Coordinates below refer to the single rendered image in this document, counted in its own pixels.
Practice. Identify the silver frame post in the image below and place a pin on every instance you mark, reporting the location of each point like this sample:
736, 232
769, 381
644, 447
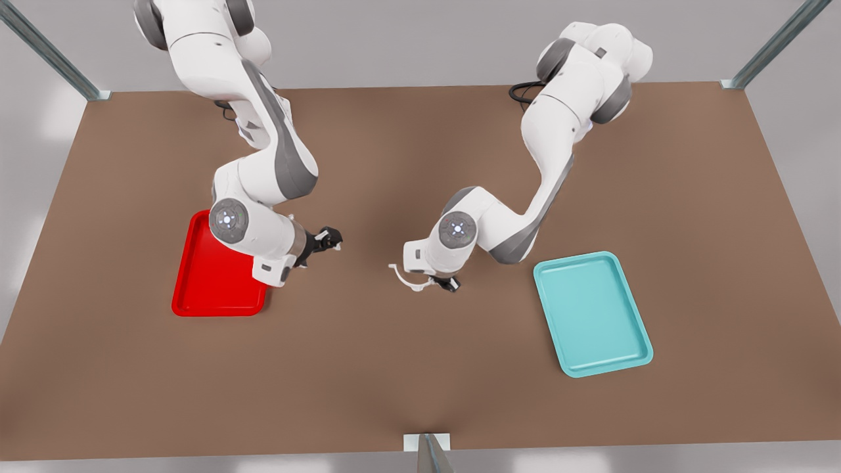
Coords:
430, 453
49, 49
775, 43

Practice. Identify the white drainage pipe clamp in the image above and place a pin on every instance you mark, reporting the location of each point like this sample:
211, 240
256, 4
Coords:
405, 278

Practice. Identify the teal rectangular tray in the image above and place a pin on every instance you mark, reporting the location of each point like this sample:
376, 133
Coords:
591, 314

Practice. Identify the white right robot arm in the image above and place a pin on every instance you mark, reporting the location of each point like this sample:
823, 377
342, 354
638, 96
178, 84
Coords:
263, 131

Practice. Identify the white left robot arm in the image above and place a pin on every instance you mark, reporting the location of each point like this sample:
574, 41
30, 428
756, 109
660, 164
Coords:
565, 125

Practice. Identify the red rectangular tray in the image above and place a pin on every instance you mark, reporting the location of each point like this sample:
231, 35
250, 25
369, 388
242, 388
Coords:
213, 276

